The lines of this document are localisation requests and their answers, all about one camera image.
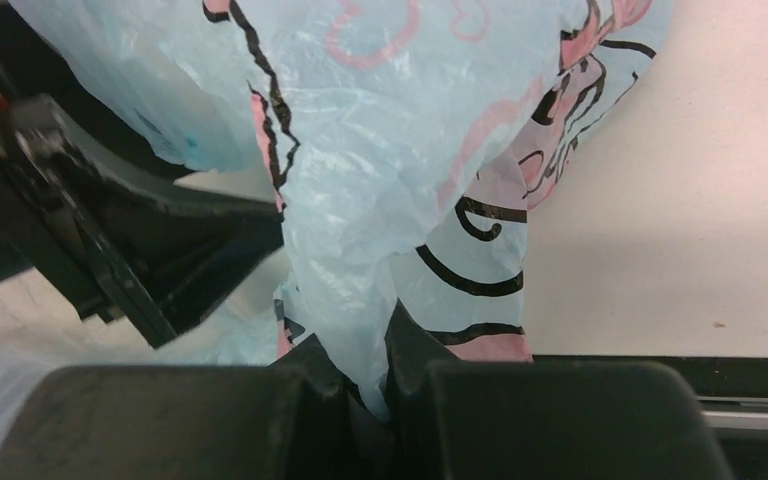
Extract light blue plastic bag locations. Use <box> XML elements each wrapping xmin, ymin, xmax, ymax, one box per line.
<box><xmin>0</xmin><ymin>1</ymin><xmax>673</xmax><ymax>447</ymax></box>

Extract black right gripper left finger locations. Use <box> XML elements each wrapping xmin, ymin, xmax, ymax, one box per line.
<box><xmin>0</xmin><ymin>337</ymin><xmax>358</xmax><ymax>479</ymax></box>

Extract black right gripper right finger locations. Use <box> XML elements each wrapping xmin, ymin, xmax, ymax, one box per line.
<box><xmin>386</xmin><ymin>306</ymin><xmax>732</xmax><ymax>479</ymax></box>

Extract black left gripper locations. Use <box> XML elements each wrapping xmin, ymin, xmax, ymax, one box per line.
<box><xmin>0</xmin><ymin>2</ymin><xmax>283</xmax><ymax>347</ymax></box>

